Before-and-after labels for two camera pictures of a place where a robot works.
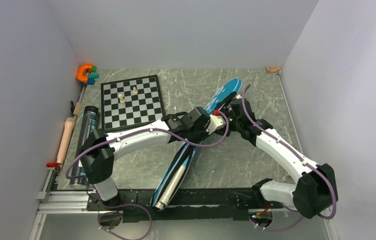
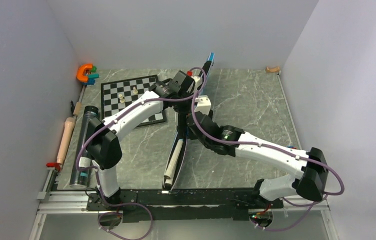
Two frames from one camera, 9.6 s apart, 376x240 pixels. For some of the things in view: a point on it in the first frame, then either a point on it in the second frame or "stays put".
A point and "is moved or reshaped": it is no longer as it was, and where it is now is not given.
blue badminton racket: x=172 y=178 is moved or reshaped
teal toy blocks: x=91 y=77 stays put
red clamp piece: x=54 y=164 stays put
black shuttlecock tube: x=88 y=126 stays put
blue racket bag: x=181 y=152 -> x=208 y=63
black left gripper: x=205 y=134 -> x=188 y=109
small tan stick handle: x=77 y=108 stays put
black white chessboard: x=131 y=102 stays put
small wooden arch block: x=276 y=69 stays put
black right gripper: x=231 y=112 -> x=191 y=135
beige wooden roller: x=69 y=125 stays put
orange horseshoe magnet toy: x=79 y=75 stays put
